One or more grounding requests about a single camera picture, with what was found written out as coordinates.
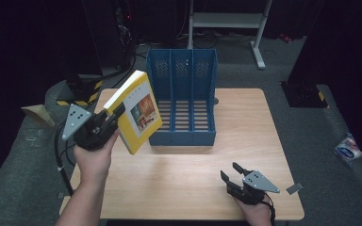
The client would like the black yellow striped base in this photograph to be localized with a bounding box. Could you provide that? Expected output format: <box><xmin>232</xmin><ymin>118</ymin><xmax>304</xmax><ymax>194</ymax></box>
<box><xmin>56</xmin><ymin>77</ymin><xmax>104</xmax><ymax>107</ymax></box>

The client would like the small red item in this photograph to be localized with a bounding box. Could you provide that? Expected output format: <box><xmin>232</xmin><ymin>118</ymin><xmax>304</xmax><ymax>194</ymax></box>
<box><xmin>278</xmin><ymin>33</ymin><xmax>294</xmax><ymax>44</ymax></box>

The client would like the left hand-held gripper cable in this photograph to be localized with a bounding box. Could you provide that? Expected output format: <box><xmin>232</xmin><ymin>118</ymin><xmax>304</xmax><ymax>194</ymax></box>
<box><xmin>53</xmin><ymin>124</ymin><xmax>77</xmax><ymax>196</ymax></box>

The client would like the blue plastic file rack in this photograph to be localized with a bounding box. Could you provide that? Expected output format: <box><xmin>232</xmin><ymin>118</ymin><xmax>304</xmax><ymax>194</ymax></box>
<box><xmin>146</xmin><ymin>48</ymin><xmax>219</xmax><ymax>147</ymax></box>

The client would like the black box with yellow corner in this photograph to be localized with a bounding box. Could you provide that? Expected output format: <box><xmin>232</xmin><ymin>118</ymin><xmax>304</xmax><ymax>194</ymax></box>
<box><xmin>280</xmin><ymin>80</ymin><xmax>330</xmax><ymax>109</ymax></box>

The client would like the hand-held gripper cable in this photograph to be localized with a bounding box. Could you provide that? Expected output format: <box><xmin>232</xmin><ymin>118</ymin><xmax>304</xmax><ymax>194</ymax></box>
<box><xmin>261</xmin><ymin>191</ymin><xmax>277</xmax><ymax>226</ymax></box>
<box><xmin>53</xmin><ymin>124</ymin><xmax>77</xmax><ymax>196</ymax></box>

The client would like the person's right hand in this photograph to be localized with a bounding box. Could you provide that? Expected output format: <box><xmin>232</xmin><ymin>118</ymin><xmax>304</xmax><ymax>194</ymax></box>
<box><xmin>233</xmin><ymin>195</ymin><xmax>273</xmax><ymax>226</ymax></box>

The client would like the right hand-held gripper cable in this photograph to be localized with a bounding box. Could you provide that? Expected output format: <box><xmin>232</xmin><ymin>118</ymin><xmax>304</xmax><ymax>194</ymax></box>
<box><xmin>261</xmin><ymin>191</ymin><xmax>277</xmax><ymax>226</ymax></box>

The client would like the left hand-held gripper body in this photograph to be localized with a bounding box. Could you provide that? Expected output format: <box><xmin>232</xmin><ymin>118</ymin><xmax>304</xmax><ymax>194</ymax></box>
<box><xmin>61</xmin><ymin>103</ymin><xmax>120</xmax><ymax>152</ymax></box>

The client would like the yellow book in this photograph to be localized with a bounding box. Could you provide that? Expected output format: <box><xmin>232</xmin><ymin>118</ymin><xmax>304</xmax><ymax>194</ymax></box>
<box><xmin>103</xmin><ymin>70</ymin><xmax>164</xmax><ymax>156</ymax></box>

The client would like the person's left hand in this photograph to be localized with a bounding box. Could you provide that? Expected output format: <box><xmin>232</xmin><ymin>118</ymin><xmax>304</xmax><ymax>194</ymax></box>
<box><xmin>73</xmin><ymin>127</ymin><xmax>121</xmax><ymax>190</ymax></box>

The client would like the white metal stand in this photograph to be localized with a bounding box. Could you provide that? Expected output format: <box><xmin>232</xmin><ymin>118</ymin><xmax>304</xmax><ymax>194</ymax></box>
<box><xmin>187</xmin><ymin>0</ymin><xmax>273</xmax><ymax>71</ymax></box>

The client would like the black floor cable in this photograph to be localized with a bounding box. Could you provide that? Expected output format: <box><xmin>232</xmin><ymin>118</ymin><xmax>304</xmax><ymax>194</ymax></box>
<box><xmin>64</xmin><ymin>46</ymin><xmax>140</xmax><ymax>168</ymax></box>

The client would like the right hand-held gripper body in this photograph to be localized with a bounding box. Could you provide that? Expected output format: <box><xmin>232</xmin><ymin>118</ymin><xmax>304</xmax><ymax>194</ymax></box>
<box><xmin>225</xmin><ymin>169</ymin><xmax>281</xmax><ymax>206</ymax></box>

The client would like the white blue tissue packet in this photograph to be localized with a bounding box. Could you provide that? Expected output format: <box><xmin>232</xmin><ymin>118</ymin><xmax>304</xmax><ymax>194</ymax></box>
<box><xmin>334</xmin><ymin>132</ymin><xmax>362</xmax><ymax>163</ymax></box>

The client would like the tan cardboard piece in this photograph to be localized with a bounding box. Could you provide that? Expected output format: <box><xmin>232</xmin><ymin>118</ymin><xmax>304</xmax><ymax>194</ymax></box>
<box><xmin>21</xmin><ymin>104</ymin><xmax>57</xmax><ymax>128</ymax></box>

